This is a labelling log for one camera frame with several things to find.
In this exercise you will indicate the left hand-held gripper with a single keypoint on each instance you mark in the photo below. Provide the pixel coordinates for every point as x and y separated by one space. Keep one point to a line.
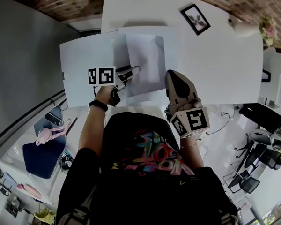
101 75

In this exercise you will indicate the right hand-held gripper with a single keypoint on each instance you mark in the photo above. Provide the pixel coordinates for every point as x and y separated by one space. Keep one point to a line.
194 121

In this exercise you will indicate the white sheet of paper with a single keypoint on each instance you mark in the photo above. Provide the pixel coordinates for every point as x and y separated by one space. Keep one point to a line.
146 55

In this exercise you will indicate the white file folder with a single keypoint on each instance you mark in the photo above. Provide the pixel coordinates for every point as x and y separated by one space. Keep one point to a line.
84 62

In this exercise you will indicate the person's left forearm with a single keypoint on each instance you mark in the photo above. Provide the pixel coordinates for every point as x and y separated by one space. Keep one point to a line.
90 128

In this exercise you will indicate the person's right forearm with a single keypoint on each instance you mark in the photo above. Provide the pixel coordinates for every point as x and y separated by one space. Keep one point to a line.
191 153

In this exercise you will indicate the person's right hand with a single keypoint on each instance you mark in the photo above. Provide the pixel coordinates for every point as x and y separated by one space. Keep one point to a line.
189 105

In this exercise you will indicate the person's left hand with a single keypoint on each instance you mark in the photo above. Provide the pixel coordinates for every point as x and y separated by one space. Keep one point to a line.
103 94

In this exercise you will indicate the black wristband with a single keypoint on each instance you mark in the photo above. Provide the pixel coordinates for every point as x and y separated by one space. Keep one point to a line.
98 105

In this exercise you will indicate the white cylinder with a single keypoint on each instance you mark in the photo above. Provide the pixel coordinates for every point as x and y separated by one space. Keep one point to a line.
244 28

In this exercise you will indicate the smartphone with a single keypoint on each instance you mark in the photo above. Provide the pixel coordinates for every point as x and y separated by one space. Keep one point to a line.
53 119

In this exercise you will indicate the grey mesh office chair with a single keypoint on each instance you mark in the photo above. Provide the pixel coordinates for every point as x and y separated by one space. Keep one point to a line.
260 139

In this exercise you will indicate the black printed t-shirt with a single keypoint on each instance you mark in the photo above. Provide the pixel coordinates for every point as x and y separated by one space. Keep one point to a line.
142 177

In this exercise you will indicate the pink plush toy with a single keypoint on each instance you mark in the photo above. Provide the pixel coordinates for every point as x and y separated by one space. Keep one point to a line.
49 135

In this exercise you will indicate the potted pink flowers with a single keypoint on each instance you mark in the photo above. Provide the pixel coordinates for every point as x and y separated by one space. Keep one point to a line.
268 30

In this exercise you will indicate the grey partition panel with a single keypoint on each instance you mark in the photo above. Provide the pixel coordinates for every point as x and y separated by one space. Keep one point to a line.
21 55

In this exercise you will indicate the black office chair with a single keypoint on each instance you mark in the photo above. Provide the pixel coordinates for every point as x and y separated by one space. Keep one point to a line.
244 183

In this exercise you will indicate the dark blue chair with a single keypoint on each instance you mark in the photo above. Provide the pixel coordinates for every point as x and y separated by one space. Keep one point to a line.
43 153

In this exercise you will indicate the person's right shoe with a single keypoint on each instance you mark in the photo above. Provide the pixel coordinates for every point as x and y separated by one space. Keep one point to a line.
229 219

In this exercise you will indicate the person's shoe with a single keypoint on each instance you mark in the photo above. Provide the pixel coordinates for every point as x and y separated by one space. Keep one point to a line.
229 219
69 217

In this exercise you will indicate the pink round object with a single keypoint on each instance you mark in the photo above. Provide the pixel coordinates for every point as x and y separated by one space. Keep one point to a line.
29 190

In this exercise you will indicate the person's left shoe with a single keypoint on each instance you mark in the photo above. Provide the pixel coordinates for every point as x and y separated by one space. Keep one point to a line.
69 217

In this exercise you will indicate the black picture frame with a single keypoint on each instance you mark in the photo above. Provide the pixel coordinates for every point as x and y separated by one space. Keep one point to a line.
195 19

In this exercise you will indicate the small black frame stand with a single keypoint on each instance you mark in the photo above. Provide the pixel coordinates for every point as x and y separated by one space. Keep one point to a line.
266 76

